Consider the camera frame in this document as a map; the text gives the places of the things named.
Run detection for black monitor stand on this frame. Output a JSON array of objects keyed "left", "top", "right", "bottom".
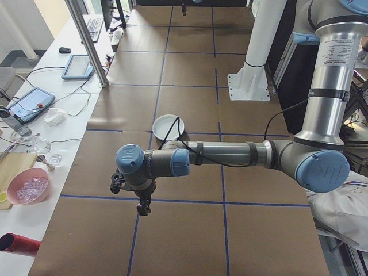
[{"left": 116, "top": 0, "right": 128, "bottom": 29}]

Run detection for black monitor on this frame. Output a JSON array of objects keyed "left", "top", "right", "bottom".
[{"left": 99, "top": 0, "right": 127, "bottom": 32}]

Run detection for black keyboard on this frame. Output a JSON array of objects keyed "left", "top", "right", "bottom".
[{"left": 81, "top": 18, "right": 105, "bottom": 44}]

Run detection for small clear glass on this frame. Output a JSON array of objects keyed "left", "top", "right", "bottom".
[{"left": 48, "top": 153, "right": 64, "bottom": 168}]

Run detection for pink bowl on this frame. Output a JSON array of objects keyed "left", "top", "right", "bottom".
[{"left": 6, "top": 167, "right": 52, "bottom": 206}]

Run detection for metal jigger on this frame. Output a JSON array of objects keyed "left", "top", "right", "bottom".
[{"left": 36, "top": 154, "right": 56, "bottom": 173}]

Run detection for clear drinking glass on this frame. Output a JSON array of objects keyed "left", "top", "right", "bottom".
[{"left": 30, "top": 134, "right": 52, "bottom": 155}]

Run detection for white side table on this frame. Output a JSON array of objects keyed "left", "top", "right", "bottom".
[{"left": 0, "top": 5, "right": 133, "bottom": 276}]

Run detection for clear plastic ice cubes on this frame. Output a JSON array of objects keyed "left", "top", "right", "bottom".
[{"left": 16, "top": 177, "right": 48, "bottom": 201}]

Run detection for crumpled white tissue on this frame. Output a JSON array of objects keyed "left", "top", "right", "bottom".
[{"left": 43, "top": 107, "right": 68, "bottom": 128}]

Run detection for blue grey teach pendant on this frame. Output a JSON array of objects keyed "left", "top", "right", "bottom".
[
  {"left": 60, "top": 54, "right": 95, "bottom": 81},
  {"left": 6, "top": 86, "right": 56, "bottom": 125}
]

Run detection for red cylinder tube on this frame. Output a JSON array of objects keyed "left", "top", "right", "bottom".
[{"left": 0, "top": 232, "right": 42, "bottom": 258}]

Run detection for wooden cutting board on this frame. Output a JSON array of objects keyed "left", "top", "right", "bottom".
[{"left": 0, "top": 151, "right": 39, "bottom": 210}]

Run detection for metal tongs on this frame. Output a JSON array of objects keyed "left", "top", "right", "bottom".
[{"left": 0, "top": 140, "right": 20, "bottom": 160}]

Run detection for silver bottle with black cap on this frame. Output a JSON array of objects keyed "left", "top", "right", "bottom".
[{"left": 0, "top": 105, "right": 33, "bottom": 138}]

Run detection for white pipe with flange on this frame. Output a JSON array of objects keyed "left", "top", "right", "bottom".
[{"left": 0, "top": 0, "right": 40, "bottom": 62}]

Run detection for grey chair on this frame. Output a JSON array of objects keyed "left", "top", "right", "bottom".
[
  {"left": 0, "top": 66, "right": 28, "bottom": 108},
  {"left": 315, "top": 221, "right": 363, "bottom": 259}
]

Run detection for person in white coat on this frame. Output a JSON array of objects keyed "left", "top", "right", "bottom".
[{"left": 306, "top": 171, "right": 368, "bottom": 254}]

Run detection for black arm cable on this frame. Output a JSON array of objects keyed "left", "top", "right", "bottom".
[{"left": 162, "top": 99, "right": 310, "bottom": 167}]

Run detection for aluminium profile post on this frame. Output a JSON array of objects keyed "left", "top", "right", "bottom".
[{"left": 64, "top": 0, "right": 110, "bottom": 89}]

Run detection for aluminium frame bar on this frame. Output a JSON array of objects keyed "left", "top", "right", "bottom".
[{"left": 273, "top": 37, "right": 297, "bottom": 95}]

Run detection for black pendant cable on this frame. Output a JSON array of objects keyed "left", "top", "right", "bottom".
[
  {"left": 27, "top": 66, "right": 66, "bottom": 75},
  {"left": 53, "top": 82, "right": 102, "bottom": 101}
]

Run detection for black frame cover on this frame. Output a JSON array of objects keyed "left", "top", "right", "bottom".
[{"left": 266, "top": 0, "right": 319, "bottom": 136}]

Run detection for black metal frame rack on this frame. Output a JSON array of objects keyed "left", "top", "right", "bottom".
[{"left": 339, "top": 43, "right": 368, "bottom": 150}]

